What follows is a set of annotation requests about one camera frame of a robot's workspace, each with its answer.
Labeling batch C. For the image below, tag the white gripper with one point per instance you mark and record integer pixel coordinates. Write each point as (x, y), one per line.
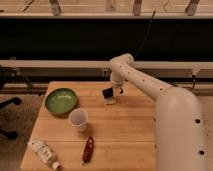
(118, 91)

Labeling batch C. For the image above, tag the black eraser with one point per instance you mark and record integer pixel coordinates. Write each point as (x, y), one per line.
(107, 93)

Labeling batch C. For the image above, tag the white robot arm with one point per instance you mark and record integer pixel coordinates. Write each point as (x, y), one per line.
(179, 132)

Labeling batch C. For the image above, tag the white sponge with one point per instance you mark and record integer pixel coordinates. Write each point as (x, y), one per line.
(110, 101)

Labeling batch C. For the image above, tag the white plastic cup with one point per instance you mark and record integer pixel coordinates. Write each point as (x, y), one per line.
(78, 118)

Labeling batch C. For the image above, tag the wooden board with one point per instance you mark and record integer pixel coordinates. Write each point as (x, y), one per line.
(123, 133)

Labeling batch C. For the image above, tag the green bowl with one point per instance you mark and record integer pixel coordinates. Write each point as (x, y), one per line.
(61, 101)

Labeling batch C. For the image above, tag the red pocket knife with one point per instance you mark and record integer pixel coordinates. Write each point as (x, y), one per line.
(88, 150)

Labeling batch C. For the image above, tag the white plastic bottle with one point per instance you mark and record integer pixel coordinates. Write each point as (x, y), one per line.
(45, 153)

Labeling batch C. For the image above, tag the black office chair base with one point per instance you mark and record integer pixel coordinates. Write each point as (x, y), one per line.
(16, 116)

